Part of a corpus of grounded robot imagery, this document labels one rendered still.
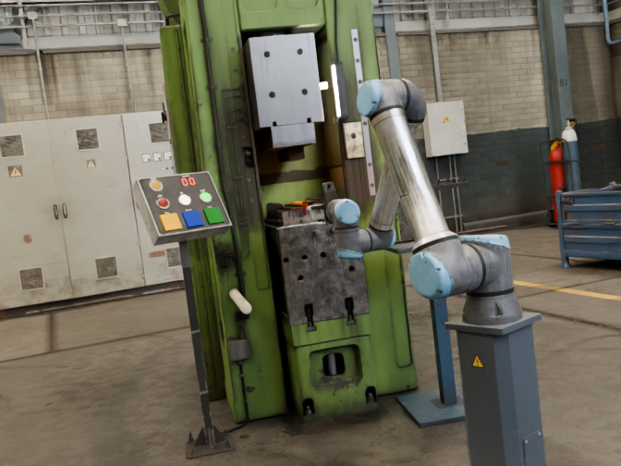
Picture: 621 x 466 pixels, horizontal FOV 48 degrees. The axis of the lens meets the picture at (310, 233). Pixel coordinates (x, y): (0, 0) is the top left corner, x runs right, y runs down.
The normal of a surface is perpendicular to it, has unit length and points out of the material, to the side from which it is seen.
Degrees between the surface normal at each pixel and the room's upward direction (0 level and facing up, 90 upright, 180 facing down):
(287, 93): 90
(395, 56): 90
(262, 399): 90
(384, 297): 90
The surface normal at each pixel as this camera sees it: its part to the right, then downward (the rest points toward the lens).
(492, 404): -0.76, 0.14
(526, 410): 0.65, -0.02
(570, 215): -0.89, 0.13
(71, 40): 0.35, 0.04
